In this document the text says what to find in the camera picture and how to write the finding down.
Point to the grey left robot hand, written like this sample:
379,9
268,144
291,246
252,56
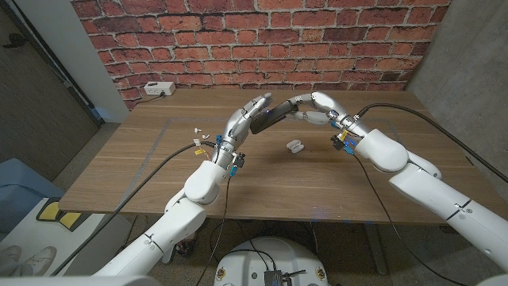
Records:
238,123

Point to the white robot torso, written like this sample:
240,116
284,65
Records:
293,258

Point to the grey tape outline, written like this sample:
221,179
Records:
158,139

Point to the grey metal table leg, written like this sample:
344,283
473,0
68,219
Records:
170,254
377,254

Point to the grey trouser leg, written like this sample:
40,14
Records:
16,270

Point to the red brick printed backdrop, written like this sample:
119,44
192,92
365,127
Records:
258,39

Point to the white floor platform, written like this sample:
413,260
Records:
79,246

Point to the white sneaker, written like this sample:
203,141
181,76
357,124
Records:
39,260
10,254

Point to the white power strip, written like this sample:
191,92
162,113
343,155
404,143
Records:
158,88

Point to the white airpods case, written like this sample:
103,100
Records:
295,147

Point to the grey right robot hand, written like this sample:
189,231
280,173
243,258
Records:
325,105

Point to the small grey electronics box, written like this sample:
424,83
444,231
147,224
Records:
273,278

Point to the dark grey door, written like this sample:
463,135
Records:
31,111

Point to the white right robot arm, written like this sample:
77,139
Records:
436,186

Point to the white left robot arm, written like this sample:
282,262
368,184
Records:
170,214

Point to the blue padded seat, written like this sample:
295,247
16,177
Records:
24,186

